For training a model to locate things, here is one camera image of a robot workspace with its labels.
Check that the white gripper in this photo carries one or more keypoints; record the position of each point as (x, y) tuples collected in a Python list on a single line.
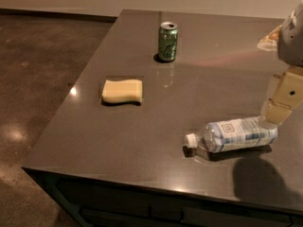
[(292, 42)]

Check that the clear plastic water bottle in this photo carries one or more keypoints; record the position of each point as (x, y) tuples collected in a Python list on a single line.
[(234, 134)]

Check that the yellow sponge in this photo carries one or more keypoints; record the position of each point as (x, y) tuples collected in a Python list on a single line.
[(128, 90)]

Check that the snack bag at table edge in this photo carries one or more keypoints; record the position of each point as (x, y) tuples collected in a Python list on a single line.
[(271, 41)]

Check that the green soda can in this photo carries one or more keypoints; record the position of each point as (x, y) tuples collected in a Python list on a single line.
[(167, 41)]

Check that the dark counter cabinet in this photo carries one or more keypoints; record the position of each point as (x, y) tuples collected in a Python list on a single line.
[(97, 203)]

